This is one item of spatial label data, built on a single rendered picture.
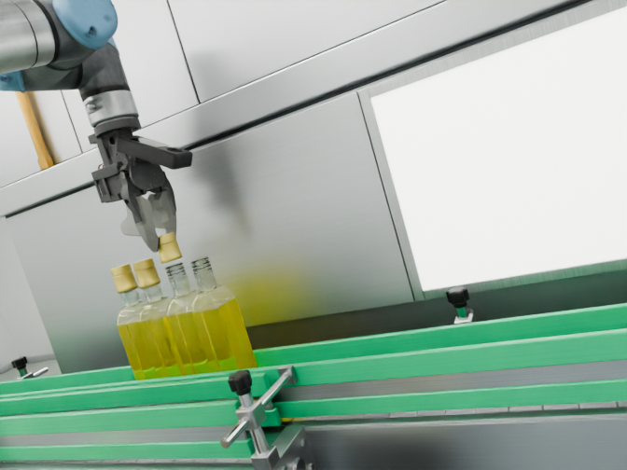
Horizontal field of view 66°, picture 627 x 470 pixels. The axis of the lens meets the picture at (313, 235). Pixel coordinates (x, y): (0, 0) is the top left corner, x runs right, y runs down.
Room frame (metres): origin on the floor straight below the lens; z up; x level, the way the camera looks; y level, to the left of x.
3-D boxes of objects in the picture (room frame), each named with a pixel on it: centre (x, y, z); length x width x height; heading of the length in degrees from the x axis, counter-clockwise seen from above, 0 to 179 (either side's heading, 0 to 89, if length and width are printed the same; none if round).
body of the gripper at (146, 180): (0.80, 0.26, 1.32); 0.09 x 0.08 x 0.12; 63
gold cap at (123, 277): (0.84, 0.34, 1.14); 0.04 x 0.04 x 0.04
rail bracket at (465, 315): (0.67, -0.18, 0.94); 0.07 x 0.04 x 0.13; 154
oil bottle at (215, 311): (0.76, 0.18, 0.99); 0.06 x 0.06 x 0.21; 64
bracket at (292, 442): (0.61, 0.12, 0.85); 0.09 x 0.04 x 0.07; 154
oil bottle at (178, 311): (0.79, 0.23, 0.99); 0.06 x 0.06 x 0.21; 63
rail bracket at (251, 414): (0.59, 0.13, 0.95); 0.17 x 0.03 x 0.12; 154
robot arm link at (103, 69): (0.80, 0.26, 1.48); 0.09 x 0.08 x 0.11; 141
